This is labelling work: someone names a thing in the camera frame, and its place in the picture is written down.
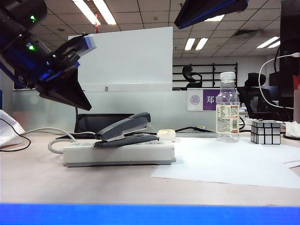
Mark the clear plastic bottle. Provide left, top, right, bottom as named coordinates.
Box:
left=215, top=72, right=240, bottom=143

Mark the white paper sheet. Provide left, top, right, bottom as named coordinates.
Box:
left=150, top=136, right=300, bottom=189

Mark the black shallow dish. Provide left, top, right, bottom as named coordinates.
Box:
left=283, top=133, right=300, bottom=141

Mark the frosted glass desk partition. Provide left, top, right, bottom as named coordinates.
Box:
left=11, top=90, right=218, bottom=133

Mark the white charging cable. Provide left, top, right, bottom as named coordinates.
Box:
left=258, top=53, right=300, bottom=110

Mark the grey stapler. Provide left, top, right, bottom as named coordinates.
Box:
left=93, top=112, right=160, bottom=148

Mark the crumpled white tissue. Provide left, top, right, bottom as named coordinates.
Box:
left=285, top=121, right=300, bottom=138

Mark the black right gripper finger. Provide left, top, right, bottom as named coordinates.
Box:
left=174, top=0, right=248, bottom=26
left=175, top=1, right=249, bottom=30

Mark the white plastic bag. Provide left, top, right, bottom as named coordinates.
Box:
left=0, top=109, right=25, bottom=148

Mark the black power cable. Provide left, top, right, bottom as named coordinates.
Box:
left=74, top=106, right=79, bottom=133

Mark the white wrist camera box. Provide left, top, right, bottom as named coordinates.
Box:
left=55, top=33, right=97, bottom=61

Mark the grey power strip cord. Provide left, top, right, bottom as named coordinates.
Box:
left=23, top=127, right=97, bottom=155

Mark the black monitor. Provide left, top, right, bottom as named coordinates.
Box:
left=278, top=0, right=300, bottom=122

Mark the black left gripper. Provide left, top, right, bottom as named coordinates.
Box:
left=28, top=50, right=92, bottom=111

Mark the white power strip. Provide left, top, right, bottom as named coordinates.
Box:
left=62, top=140, right=177, bottom=167

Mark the thin black cable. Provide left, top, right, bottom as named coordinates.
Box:
left=0, top=118, right=32, bottom=152

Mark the silver mirror cube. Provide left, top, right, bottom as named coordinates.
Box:
left=250, top=120, right=281, bottom=145

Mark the blue edge strip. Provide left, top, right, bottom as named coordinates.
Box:
left=0, top=203, right=300, bottom=225

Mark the translucent white bottle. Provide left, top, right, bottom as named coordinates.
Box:
left=292, top=89, right=300, bottom=122

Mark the white flat panel board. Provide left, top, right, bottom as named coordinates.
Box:
left=67, top=26, right=173, bottom=92

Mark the black office chair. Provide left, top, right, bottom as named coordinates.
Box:
left=182, top=65, right=203, bottom=89
left=237, top=72, right=285, bottom=121

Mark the black shelf rack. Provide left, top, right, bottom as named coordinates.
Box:
left=172, top=62, right=239, bottom=89

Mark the purple white name sign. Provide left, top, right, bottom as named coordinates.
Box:
left=187, top=88, right=237, bottom=112

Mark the fluorescent ceiling light panel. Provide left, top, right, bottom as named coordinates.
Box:
left=184, top=37, right=209, bottom=51
left=72, top=0, right=117, bottom=26
left=203, top=14, right=225, bottom=23
left=256, top=36, right=281, bottom=49

